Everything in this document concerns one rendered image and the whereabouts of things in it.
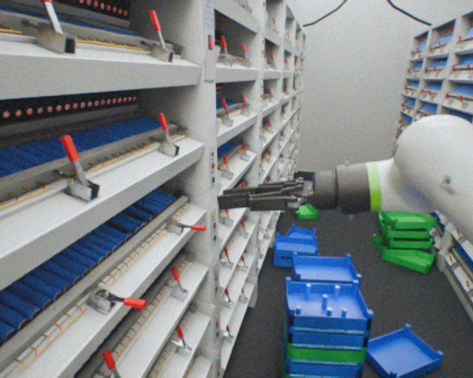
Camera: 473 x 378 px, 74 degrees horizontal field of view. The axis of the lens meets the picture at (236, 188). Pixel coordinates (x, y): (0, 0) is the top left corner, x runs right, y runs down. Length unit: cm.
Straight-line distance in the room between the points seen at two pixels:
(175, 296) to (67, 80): 60
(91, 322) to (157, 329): 26
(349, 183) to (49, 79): 47
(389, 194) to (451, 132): 16
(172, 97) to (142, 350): 60
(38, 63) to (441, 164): 49
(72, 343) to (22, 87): 35
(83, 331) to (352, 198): 48
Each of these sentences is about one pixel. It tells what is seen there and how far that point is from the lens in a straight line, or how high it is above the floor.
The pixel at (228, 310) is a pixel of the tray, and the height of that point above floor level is 36.
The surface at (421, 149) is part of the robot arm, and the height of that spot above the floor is 120.
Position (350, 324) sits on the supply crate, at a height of 42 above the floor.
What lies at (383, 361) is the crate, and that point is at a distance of 185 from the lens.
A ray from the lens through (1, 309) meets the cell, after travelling 57.
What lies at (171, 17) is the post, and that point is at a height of 142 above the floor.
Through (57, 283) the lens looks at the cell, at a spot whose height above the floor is 98.
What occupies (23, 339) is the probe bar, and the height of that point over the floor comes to 97.
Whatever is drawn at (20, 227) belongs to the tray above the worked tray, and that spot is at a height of 113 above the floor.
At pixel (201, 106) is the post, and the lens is 83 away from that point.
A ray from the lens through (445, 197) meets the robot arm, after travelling 48.
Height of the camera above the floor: 129
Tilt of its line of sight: 20 degrees down
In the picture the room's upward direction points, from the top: straight up
